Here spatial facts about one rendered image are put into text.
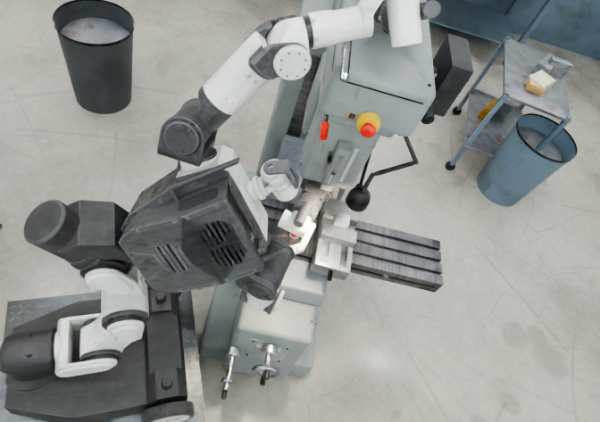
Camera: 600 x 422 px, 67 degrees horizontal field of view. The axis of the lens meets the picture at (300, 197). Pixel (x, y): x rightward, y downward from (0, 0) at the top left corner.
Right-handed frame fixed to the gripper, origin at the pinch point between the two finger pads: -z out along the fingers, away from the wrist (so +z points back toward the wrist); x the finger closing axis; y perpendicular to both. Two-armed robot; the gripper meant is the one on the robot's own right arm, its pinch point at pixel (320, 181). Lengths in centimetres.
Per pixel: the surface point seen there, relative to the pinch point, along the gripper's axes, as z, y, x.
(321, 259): 14.3, 25.6, -14.0
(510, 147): -179, 74, -111
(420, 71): 12, -66, -12
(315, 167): 10.1, -16.6, 3.0
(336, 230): 1.3, 21.6, -14.3
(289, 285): 22.9, 40.7, -7.0
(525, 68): -229, 40, -97
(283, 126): -31.3, 12.5, 26.3
